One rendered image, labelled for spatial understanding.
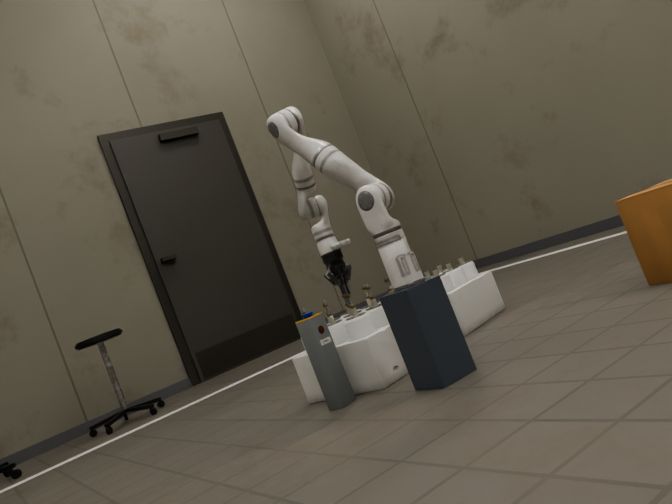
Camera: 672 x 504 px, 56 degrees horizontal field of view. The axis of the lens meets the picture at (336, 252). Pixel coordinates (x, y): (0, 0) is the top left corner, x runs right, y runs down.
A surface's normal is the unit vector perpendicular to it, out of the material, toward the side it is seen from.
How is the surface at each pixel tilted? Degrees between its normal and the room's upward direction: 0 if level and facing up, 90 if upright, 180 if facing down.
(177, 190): 90
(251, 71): 90
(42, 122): 90
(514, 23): 90
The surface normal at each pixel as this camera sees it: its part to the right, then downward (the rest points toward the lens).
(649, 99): -0.79, 0.29
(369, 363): -0.63, 0.22
